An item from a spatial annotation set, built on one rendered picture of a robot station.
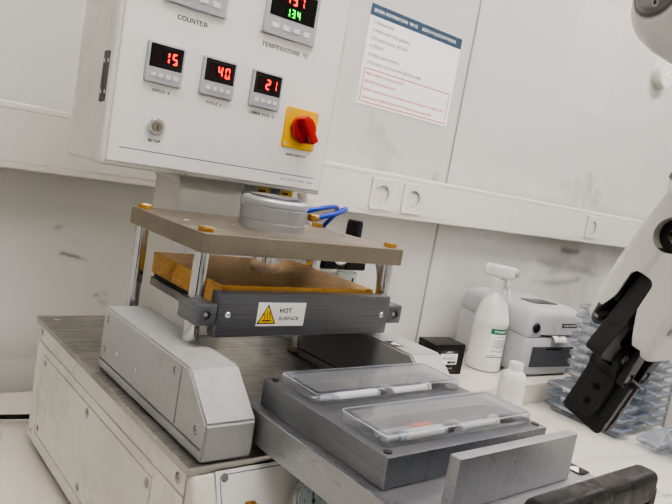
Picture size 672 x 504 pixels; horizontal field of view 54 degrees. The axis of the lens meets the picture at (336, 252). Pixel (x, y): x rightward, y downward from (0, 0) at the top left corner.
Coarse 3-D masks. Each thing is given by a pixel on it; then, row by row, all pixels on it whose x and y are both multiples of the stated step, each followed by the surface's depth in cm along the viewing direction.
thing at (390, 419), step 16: (416, 400) 57; (432, 400) 58; (448, 400) 59; (464, 400) 60; (480, 400) 60; (496, 400) 61; (368, 416) 51; (384, 416) 52; (400, 416) 53; (416, 416) 53; (432, 416) 54; (448, 416) 55; (464, 416) 55; (480, 416) 56; (496, 416) 57; (384, 432) 49; (400, 432) 49
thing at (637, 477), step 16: (592, 480) 45; (608, 480) 45; (624, 480) 46; (640, 480) 47; (656, 480) 48; (544, 496) 41; (560, 496) 42; (576, 496) 42; (592, 496) 43; (608, 496) 44; (624, 496) 45; (640, 496) 47
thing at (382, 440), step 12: (348, 420) 51; (492, 420) 56; (504, 420) 57; (516, 420) 58; (528, 420) 59; (360, 432) 50; (372, 432) 49; (420, 432) 50; (432, 432) 51; (444, 432) 52; (456, 432) 53; (468, 432) 54; (384, 444) 48; (396, 444) 48; (408, 444) 49
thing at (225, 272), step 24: (168, 264) 75; (192, 264) 74; (216, 264) 76; (240, 264) 79; (264, 264) 76; (288, 264) 86; (168, 288) 74; (216, 288) 66; (240, 288) 66; (264, 288) 68; (288, 288) 70; (312, 288) 72; (336, 288) 74; (360, 288) 77
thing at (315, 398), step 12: (444, 372) 68; (288, 384) 57; (300, 384) 56; (420, 384) 62; (432, 384) 63; (444, 384) 64; (456, 384) 65; (312, 396) 55; (324, 396) 55; (336, 396) 56; (348, 396) 56; (360, 396) 57; (372, 396) 58; (384, 396) 59
